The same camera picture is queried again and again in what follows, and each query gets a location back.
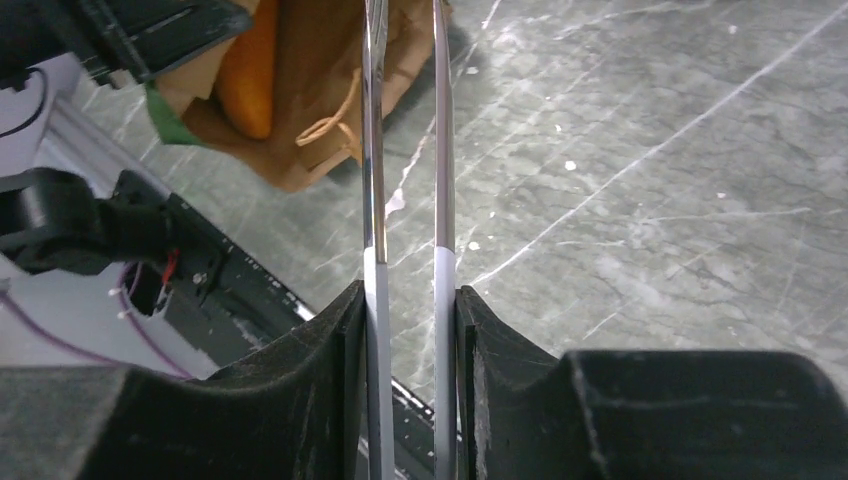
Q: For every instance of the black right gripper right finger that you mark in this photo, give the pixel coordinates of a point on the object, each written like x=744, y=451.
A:
x=641, y=414

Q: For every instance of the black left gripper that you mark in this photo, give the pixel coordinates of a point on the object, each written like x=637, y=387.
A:
x=144, y=38

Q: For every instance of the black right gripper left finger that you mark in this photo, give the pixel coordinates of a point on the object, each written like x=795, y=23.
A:
x=289, y=411

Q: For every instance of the metal tongs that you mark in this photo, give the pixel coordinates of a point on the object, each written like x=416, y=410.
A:
x=381, y=438

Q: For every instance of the fake baguette loaf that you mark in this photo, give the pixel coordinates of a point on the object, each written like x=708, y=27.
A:
x=245, y=81

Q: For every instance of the green paper bag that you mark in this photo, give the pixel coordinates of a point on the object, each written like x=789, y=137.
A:
x=317, y=106

